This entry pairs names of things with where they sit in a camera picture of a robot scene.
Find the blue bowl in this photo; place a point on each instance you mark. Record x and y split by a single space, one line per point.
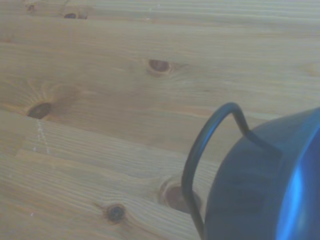
250 190

